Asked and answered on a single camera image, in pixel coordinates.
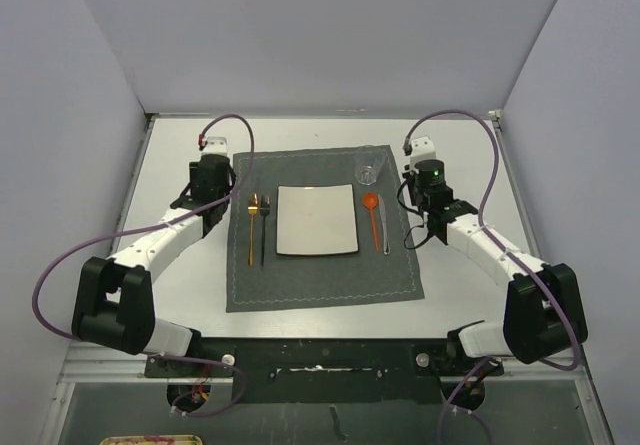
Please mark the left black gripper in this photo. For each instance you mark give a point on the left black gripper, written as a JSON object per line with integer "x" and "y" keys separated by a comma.
{"x": 193, "y": 170}

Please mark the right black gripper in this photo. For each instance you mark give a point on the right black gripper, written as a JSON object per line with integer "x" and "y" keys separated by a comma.
{"x": 411, "y": 181}

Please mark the gold fork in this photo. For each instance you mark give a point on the gold fork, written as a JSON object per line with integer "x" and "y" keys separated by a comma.
{"x": 253, "y": 208}

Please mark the dark handled silver fork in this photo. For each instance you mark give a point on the dark handled silver fork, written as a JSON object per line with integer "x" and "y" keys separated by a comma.
{"x": 264, "y": 210}

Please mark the orange plastic spoon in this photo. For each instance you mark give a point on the orange plastic spoon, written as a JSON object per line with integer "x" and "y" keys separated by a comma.
{"x": 370, "y": 202}

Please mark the silver table knife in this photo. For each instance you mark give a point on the silver table knife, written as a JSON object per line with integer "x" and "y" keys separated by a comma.
{"x": 384, "y": 225}

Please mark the clear plastic cup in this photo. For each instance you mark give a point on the clear plastic cup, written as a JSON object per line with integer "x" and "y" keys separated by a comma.
{"x": 369, "y": 161}

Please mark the dark grey cloth placemat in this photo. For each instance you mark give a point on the dark grey cloth placemat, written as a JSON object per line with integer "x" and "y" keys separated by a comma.
{"x": 295, "y": 282}

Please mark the white square plate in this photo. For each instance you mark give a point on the white square plate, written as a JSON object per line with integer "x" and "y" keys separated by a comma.
{"x": 316, "y": 221}

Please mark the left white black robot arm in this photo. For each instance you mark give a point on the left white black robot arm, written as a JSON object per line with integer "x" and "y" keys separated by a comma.
{"x": 114, "y": 305}

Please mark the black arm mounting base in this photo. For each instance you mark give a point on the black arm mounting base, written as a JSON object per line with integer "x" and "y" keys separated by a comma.
{"x": 313, "y": 371}

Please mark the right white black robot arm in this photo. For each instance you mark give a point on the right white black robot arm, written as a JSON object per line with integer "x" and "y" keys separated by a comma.
{"x": 543, "y": 313}

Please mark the floral tray edge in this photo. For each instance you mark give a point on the floral tray edge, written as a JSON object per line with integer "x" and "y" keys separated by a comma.
{"x": 170, "y": 439}

